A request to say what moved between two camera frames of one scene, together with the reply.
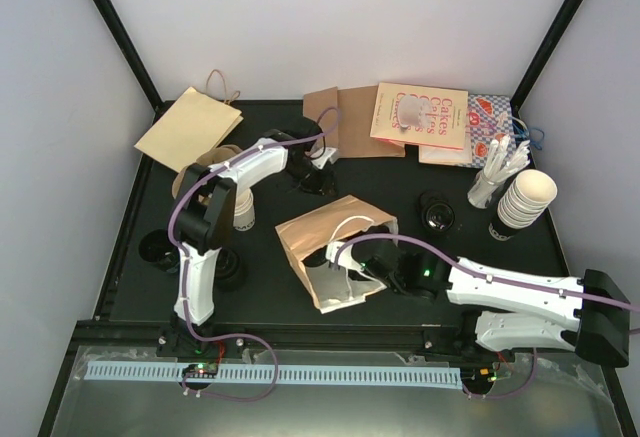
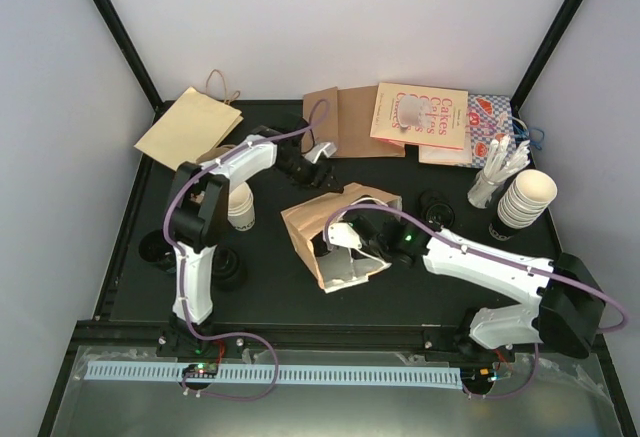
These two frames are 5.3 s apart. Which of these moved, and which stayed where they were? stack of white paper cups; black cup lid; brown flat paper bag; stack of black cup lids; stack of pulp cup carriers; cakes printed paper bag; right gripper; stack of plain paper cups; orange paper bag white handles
Moved: black cup lid; right gripper; orange paper bag white handles
Stayed: stack of plain paper cups; stack of pulp cup carriers; stack of black cup lids; brown flat paper bag; stack of white paper cups; cakes printed paper bag
